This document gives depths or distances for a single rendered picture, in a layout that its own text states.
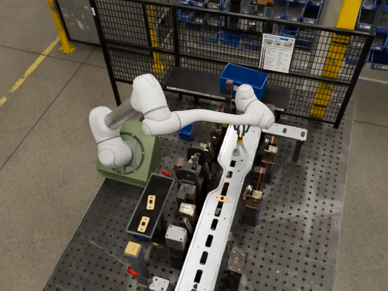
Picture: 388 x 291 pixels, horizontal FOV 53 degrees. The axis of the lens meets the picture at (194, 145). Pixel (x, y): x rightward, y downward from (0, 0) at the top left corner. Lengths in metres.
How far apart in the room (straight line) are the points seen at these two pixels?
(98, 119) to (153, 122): 0.58
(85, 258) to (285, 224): 1.27
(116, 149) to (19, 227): 1.53
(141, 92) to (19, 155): 2.39
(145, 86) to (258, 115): 0.63
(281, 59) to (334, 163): 0.83
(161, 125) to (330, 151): 1.48
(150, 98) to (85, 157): 2.04
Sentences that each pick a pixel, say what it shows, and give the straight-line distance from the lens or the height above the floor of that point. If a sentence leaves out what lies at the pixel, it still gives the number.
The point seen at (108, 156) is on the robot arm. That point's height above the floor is 1.11.
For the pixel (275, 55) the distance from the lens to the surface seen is 2.73.
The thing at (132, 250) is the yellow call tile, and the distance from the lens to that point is 2.00.
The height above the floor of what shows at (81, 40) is 0.19.
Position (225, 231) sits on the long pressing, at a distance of 2.19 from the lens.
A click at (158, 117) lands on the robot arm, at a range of 1.92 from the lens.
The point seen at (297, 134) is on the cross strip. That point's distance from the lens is 2.63.
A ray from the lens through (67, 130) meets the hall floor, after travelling 4.17.
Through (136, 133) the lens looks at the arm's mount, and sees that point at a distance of 2.61.
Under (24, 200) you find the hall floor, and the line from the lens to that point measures 3.81.
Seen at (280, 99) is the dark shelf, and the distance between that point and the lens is 2.79.
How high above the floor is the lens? 2.97
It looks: 52 degrees down
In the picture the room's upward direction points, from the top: 3 degrees counter-clockwise
